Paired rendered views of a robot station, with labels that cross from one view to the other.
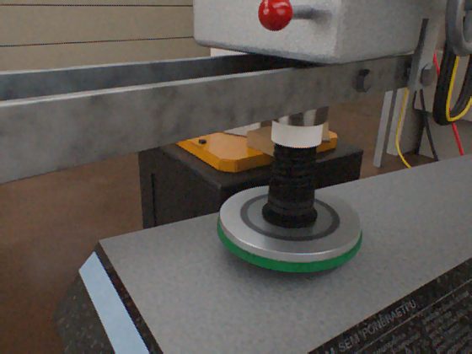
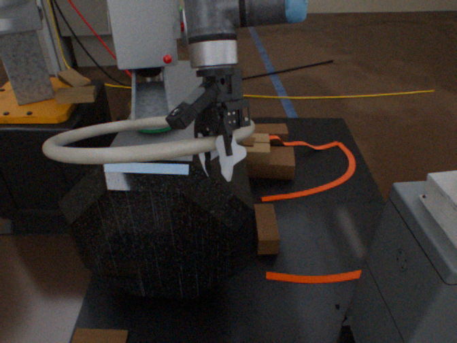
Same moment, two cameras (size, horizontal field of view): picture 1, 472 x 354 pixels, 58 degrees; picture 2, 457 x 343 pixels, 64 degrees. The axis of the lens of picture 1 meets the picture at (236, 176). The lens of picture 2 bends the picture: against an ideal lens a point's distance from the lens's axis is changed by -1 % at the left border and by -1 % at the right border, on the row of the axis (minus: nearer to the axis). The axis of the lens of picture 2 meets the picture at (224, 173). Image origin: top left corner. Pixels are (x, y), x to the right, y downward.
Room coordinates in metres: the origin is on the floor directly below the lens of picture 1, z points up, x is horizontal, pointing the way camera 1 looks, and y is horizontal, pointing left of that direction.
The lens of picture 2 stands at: (-0.50, 0.89, 1.69)
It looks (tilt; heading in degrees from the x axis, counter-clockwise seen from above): 38 degrees down; 306
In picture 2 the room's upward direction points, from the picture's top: straight up
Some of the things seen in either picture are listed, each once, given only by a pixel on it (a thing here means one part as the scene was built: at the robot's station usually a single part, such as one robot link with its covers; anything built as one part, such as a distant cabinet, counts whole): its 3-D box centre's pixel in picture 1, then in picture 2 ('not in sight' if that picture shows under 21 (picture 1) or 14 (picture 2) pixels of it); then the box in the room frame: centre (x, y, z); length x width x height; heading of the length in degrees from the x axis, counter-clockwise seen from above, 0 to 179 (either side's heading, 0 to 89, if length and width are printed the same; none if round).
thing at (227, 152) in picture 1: (245, 131); (36, 97); (1.45, -0.03, 0.76); 0.49 x 0.49 x 0.05; 35
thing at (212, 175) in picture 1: (242, 227); (55, 155); (1.45, -0.03, 0.37); 0.66 x 0.66 x 0.74; 35
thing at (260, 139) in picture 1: (281, 143); (76, 94); (1.22, -0.13, 0.81); 0.20 x 0.10 x 0.05; 43
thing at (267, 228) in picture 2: not in sight; (265, 228); (0.21, -0.51, 0.07); 0.30 x 0.12 x 0.12; 127
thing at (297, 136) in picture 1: (297, 127); not in sight; (0.57, -0.08, 1.05); 0.07 x 0.07 x 0.04
